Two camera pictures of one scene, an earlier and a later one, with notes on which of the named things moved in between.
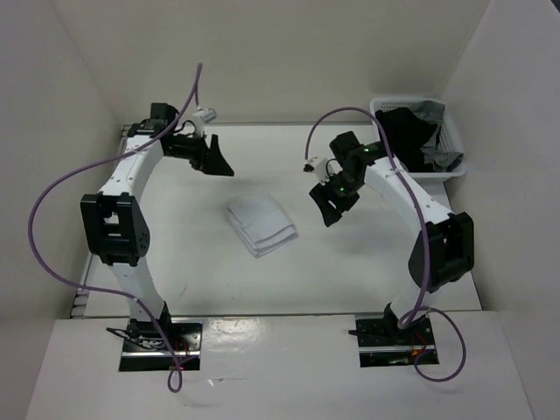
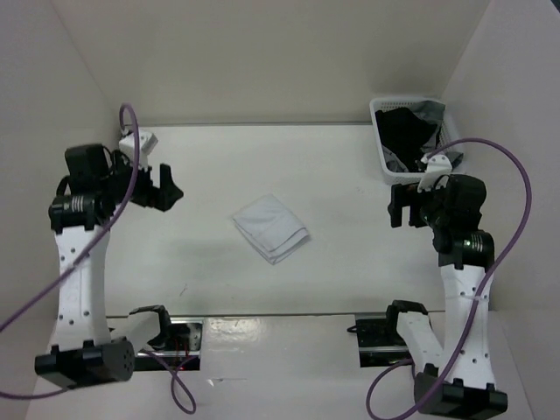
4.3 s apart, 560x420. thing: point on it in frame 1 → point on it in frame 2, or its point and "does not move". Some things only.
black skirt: [406, 135] does not move
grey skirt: [440, 160] does not move
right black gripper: [322, 194] → [403, 195]
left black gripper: [210, 162] → [163, 198]
